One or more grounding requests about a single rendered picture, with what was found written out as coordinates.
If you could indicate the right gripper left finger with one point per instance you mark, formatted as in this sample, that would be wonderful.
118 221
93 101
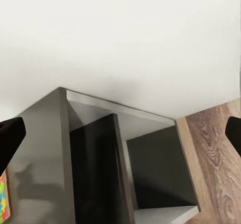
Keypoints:
12 133

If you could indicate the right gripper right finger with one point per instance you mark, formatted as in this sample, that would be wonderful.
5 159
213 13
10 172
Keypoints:
233 132

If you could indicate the jigsaw puzzle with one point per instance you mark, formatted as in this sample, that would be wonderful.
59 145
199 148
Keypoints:
4 199

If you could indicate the desk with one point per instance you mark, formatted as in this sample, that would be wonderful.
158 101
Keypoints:
89 161

